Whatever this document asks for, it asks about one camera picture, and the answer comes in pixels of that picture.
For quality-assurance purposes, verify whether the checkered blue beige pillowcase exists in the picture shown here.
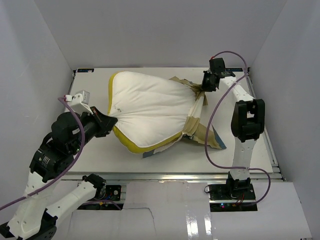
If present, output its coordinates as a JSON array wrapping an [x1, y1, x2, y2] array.
[[142, 75, 227, 159]]

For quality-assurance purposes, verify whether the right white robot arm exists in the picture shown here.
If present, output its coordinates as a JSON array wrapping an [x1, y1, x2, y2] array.
[[201, 57, 265, 200]]

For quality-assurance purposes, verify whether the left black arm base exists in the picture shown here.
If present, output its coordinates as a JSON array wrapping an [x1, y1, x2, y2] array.
[[82, 173, 122, 201]]

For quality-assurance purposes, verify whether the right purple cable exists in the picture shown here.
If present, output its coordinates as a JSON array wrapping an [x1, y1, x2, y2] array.
[[204, 50, 272, 207]]

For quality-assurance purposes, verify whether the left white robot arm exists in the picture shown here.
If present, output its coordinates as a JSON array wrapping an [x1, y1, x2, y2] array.
[[0, 106, 118, 240]]

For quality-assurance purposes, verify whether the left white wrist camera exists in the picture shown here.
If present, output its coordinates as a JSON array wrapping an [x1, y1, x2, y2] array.
[[64, 90, 93, 115]]

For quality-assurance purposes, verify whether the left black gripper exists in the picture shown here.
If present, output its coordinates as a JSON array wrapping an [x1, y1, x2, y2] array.
[[67, 104, 116, 155]]

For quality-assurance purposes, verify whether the purple cable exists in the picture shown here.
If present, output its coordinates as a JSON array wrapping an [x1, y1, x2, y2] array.
[[204, 50, 272, 207], [0, 96, 86, 211]]

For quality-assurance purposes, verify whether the aluminium frame rail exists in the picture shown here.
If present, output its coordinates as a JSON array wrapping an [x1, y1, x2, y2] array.
[[246, 67, 284, 181]]

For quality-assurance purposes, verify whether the white pillow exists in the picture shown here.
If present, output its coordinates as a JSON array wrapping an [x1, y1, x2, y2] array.
[[107, 71, 196, 154]]

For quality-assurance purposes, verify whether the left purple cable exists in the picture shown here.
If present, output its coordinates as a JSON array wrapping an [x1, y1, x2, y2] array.
[[0, 96, 86, 211]]

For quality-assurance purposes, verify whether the right blue corner label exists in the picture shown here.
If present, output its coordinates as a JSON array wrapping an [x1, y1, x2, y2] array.
[[225, 67, 243, 72]]

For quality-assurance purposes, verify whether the left blue corner label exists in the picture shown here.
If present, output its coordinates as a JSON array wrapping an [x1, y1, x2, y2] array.
[[76, 68, 95, 73]]

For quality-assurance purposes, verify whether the blue corner label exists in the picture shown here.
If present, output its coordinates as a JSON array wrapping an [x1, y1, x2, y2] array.
[[225, 67, 243, 72], [76, 68, 95, 73]]

